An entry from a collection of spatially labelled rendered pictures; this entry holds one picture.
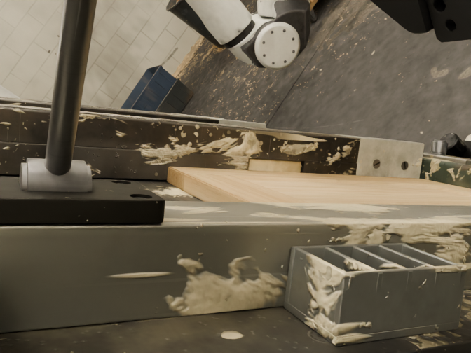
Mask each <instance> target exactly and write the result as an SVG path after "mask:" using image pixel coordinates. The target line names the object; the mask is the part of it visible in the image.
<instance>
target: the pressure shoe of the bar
mask: <svg viewBox="0 0 471 353"><path fill-rule="evenodd" d="M247 170H254V171H269V172H298V173H300V171H301V161H295V160H272V159H261V158H249V160H248V167H247Z"/></svg>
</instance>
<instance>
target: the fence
mask: <svg viewBox="0 0 471 353"><path fill-rule="evenodd" d="M384 243H407V245H408V246H410V247H413V248H416V249H419V250H421V251H424V252H427V253H429V254H432V255H435V256H438V257H440V258H443V259H446V260H448V261H451V262H453V263H457V264H459V265H466V266H467V272H466V277H465V286H464V289H471V205H378V204H331V203H284V202H192V201H165V210H164V219H163V222H162V223H105V224H0V333H10V332H18V331H32V330H40V329H47V328H62V327H69V326H83V325H91V324H105V323H113V322H121V321H135V320H143V319H157V318H165V317H179V316H186V315H194V314H208V313H216V312H230V311H238V310H252V309H260V308H267V307H282V306H284V301H285V292H286V286H287V276H288V271H289V261H290V256H291V250H292V247H295V246H317V245H340V244H384Z"/></svg>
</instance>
